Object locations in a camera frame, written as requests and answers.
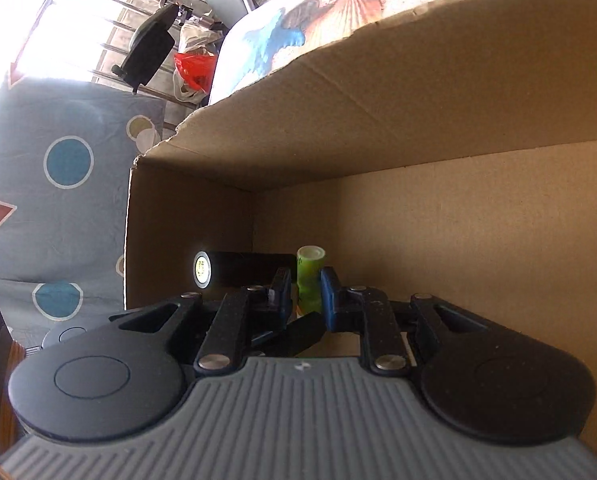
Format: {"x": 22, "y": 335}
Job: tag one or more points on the patterned grey cloth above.
{"x": 66, "y": 151}

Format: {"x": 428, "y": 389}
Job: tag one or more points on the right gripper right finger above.
{"x": 367, "y": 312}

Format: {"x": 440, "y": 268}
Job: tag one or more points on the open cardboard box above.
{"x": 450, "y": 150}

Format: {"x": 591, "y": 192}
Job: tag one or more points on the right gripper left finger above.
{"x": 242, "y": 316}

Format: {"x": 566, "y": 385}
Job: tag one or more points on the black cylinder tube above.
{"x": 237, "y": 269}

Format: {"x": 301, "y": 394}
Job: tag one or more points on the green glue stick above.
{"x": 310, "y": 261}

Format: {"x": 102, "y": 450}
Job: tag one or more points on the red bag on floor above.
{"x": 195, "y": 62}

